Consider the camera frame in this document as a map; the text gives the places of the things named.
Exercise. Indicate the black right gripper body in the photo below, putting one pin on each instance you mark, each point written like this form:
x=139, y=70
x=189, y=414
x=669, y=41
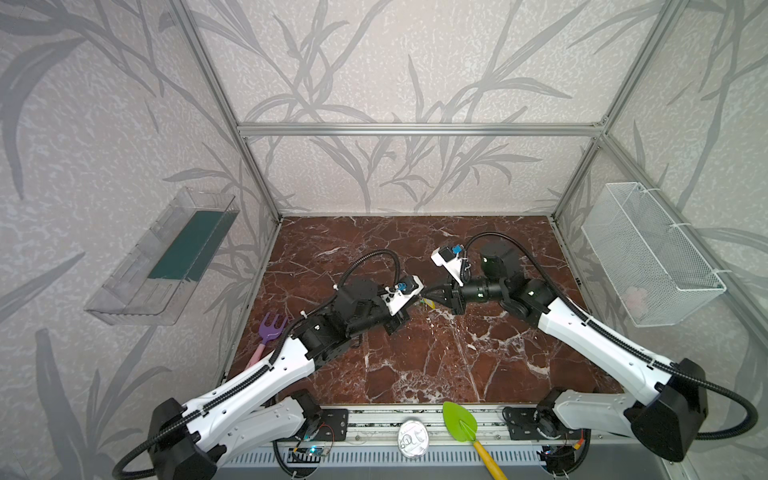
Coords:
x=455, y=294

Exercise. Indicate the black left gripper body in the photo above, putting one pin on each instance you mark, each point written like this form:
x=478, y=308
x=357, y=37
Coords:
x=395, y=318

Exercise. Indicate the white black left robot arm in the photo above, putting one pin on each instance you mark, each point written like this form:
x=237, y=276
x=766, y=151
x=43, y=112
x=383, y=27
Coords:
x=205, y=433

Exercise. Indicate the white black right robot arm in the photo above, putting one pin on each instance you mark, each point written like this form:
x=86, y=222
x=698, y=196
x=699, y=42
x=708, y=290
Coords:
x=658, y=407

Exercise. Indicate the round silver tin lid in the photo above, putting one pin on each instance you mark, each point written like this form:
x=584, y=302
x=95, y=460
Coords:
x=413, y=439

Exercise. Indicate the purple toy rake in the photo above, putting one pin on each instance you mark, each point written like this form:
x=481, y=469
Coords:
x=270, y=328

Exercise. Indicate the pink object in basket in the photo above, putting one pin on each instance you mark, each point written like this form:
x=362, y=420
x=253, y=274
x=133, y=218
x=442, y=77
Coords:
x=635, y=301

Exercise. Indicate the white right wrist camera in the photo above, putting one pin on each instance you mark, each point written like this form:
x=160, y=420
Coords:
x=455, y=261

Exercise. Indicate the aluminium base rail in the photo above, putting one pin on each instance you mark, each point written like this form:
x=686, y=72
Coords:
x=372, y=441

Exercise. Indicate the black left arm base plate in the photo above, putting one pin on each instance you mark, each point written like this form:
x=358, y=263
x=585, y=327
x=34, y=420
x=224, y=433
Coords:
x=330, y=426

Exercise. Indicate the green toy shovel yellow handle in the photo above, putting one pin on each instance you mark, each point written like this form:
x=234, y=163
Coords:
x=462, y=426

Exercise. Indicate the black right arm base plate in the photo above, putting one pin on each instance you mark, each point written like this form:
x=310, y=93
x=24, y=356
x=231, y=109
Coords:
x=533, y=423

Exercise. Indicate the white wire mesh basket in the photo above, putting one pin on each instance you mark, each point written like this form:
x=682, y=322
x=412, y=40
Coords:
x=639, y=244

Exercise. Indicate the clear plastic wall tray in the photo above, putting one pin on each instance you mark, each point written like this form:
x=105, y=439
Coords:
x=155, y=281

